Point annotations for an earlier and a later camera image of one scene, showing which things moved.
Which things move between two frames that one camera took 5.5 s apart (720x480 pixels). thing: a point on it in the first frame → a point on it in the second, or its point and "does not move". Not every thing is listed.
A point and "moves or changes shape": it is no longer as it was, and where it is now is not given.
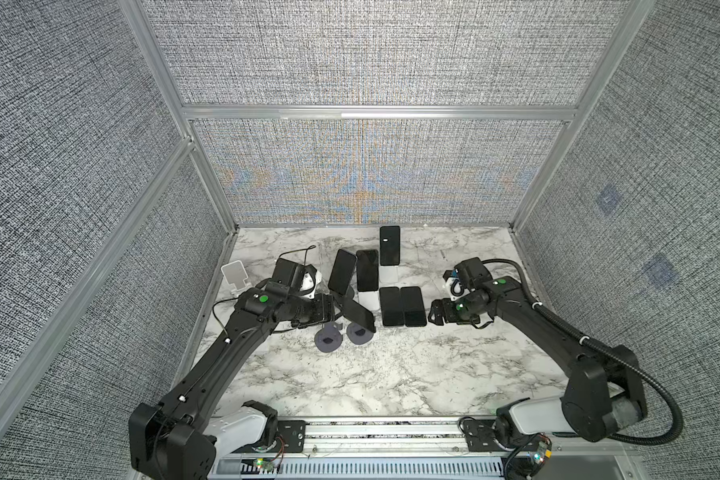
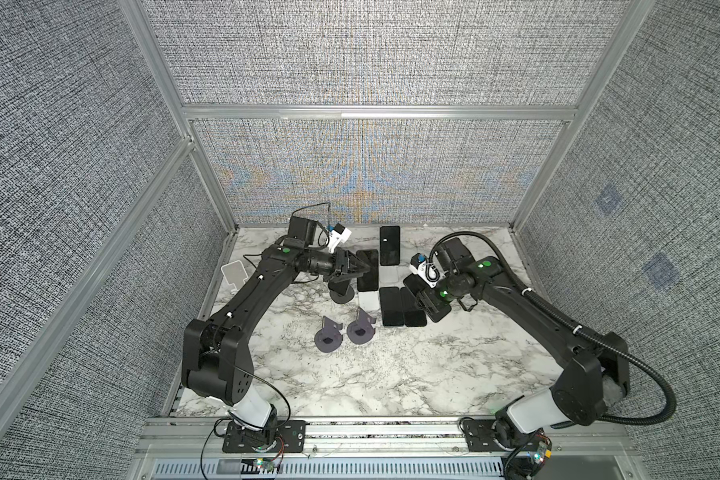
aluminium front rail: (404, 448) does not move
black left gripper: (324, 310) → (341, 265)
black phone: (391, 306) does not move
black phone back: (390, 245) does not move
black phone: (413, 306) does not move
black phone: (357, 314) → (415, 284)
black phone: (342, 271) moves or changes shape
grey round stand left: (329, 338) does not move
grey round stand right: (358, 334) does not move
